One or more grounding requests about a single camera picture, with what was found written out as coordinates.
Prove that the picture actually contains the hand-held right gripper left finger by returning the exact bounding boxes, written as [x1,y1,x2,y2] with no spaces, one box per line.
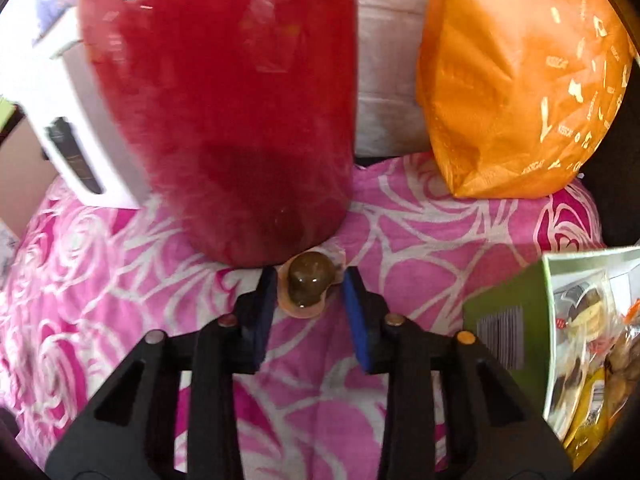
[45,266,279,480]

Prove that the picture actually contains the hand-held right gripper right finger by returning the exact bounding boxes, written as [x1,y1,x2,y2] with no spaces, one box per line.
[342,266,573,480]

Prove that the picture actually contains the round brown snack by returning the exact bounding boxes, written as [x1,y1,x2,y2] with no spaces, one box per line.
[276,251,347,320]

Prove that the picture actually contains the green cardboard box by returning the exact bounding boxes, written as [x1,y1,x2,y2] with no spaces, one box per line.
[462,246,640,466]

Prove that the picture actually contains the clear brown biscuit packet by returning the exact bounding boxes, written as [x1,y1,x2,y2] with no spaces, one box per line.
[550,270,640,411]

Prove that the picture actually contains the pink rose tablecloth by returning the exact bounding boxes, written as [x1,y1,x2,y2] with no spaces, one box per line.
[0,152,606,480]

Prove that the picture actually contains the red thermos jug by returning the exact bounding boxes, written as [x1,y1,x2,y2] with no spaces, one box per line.
[77,0,358,268]

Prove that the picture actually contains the orange tote bag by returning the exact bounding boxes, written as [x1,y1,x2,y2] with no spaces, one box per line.
[416,0,636,200]

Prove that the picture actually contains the brown cardboard box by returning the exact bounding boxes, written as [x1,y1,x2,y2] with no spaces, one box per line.
[0,110,56,241]

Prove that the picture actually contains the white cup-print box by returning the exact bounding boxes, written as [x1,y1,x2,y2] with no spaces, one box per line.
[0,7,153,211]

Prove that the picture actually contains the green box lid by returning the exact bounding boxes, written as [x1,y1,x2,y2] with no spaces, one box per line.
[0,96,23,131]

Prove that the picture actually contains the purple bedding wall poster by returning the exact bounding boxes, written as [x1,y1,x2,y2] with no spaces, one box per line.
[27,0,86,48]

